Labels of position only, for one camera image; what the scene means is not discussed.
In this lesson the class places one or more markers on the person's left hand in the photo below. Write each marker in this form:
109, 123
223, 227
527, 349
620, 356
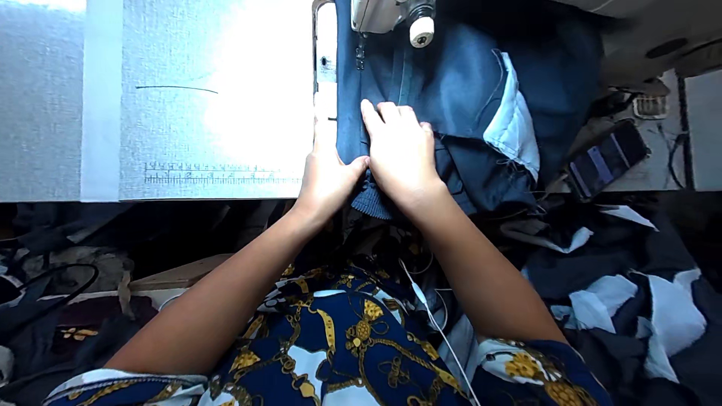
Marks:
324, 189

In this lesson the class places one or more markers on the person's right hand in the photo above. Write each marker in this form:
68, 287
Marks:
403, 155

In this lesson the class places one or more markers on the person's left thumb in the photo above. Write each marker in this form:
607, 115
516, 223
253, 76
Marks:
356, 166

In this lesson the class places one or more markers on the person's right little finger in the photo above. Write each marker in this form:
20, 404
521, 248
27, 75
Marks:
427, 129

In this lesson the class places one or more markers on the person's left fingers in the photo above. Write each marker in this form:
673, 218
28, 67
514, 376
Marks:
325, 121

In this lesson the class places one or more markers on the person's right middle finger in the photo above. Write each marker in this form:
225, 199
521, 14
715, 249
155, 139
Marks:
388, 113

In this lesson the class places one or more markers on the person's right ring finger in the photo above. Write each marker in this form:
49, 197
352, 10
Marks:
408, 114

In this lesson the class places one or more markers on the person's right index finger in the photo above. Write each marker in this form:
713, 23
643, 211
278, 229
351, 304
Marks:
370, 117

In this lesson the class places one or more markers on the dark navy fabric garment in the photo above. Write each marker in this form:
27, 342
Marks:
460, 73

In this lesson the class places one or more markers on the person's right forearm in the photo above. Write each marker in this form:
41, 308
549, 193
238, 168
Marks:
488, 270

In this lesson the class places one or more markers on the person's left forearm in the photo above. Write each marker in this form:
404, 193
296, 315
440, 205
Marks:
217, 299

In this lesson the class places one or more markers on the white fabric pocket piece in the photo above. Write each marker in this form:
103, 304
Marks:
515, 121

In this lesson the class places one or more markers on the white sewing machine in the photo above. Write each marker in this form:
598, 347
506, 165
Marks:
377, 16

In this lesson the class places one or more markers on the dark loose thread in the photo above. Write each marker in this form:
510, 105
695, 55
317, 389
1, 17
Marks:
177, 87

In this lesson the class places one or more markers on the grey sewing table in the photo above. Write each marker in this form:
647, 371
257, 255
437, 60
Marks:
169, 129

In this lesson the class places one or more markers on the person's body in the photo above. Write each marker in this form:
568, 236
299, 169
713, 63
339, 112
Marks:
338, 344

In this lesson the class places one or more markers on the smartphone with striped screen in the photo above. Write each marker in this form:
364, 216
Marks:
608, 159

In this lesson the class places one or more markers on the light wooden board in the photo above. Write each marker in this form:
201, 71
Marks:
183, 273

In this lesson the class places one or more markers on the pale adhesive tape strip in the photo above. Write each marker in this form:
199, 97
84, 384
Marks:
101, 101

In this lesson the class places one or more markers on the pile of fabric scraps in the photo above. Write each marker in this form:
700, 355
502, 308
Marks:
609, 299

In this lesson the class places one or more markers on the pile of dark garments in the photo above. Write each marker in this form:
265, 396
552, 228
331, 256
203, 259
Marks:
34, 338

